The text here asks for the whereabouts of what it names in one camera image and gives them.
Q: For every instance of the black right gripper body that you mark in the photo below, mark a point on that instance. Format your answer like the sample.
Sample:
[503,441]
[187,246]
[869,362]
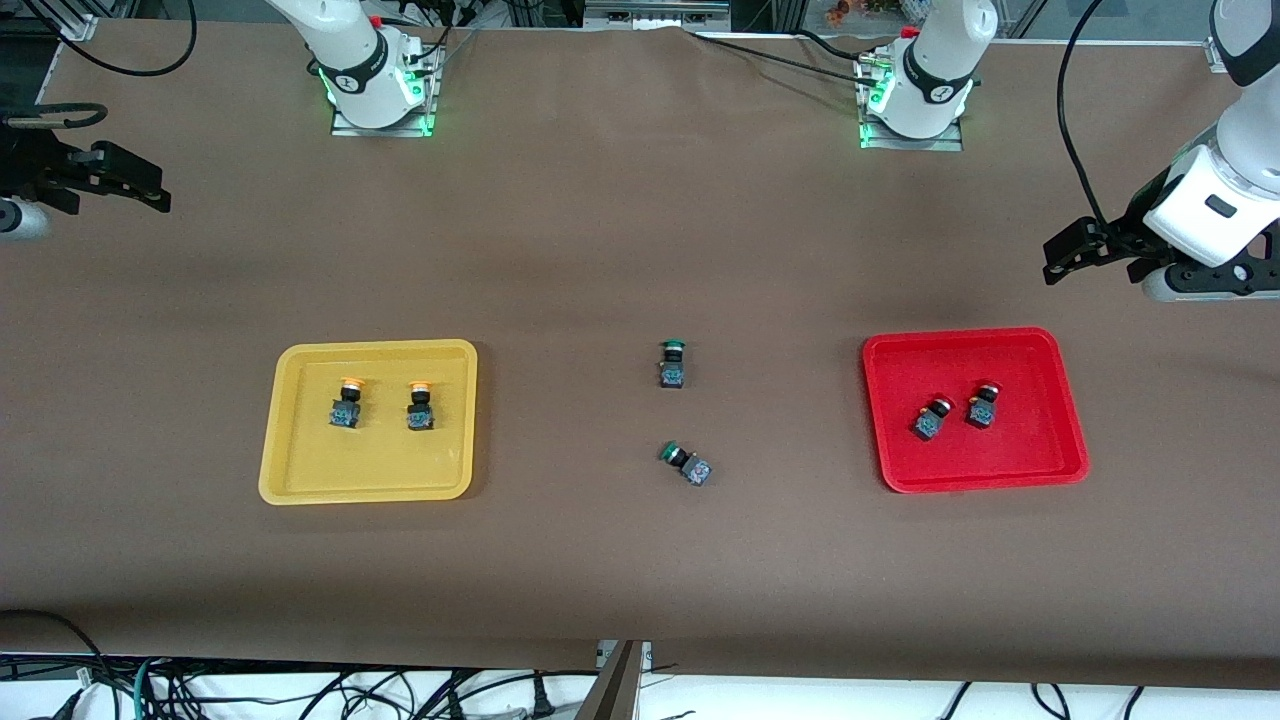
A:
[22,162]

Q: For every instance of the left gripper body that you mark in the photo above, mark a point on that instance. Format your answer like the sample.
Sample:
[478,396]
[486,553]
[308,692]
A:
[1131,230]

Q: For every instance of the red push button switch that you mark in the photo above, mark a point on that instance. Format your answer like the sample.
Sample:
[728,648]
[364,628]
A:
[928,424]
[982,412]

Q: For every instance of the yellow push button switch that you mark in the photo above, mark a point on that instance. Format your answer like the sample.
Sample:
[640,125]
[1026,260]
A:
[420,415]
[345,412]

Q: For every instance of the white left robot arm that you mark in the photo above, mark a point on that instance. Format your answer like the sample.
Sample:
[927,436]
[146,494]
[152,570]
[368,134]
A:
[940,60]

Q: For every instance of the red plastic tray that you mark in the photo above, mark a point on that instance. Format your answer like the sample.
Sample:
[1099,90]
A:
[1030,440]

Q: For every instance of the colourful background decoration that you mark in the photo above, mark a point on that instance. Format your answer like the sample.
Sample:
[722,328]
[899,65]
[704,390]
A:
[860,10]

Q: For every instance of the yellow plastic tray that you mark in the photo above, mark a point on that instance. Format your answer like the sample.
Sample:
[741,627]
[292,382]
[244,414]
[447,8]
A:
[380,460]

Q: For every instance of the brown table cover sheet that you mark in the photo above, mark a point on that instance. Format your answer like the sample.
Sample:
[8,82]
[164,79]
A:
[640,200]

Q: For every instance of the grey power strip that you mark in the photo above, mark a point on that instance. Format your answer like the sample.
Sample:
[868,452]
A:
[655,14]

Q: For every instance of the aluminium corner bracket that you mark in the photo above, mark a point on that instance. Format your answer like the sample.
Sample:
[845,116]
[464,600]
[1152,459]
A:
[77,28]
[1215,55]

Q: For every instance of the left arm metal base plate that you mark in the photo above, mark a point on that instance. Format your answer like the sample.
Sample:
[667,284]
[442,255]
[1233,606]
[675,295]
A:
[955,145]

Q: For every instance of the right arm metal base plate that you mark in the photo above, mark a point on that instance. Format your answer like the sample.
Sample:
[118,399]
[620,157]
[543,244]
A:
[425,100]

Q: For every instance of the green push button switch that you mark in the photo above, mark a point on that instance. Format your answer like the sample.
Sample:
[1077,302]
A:
[692,468]
[672,370]

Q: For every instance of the aluminium frame post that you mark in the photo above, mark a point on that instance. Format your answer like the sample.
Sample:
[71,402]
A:
[612,685]

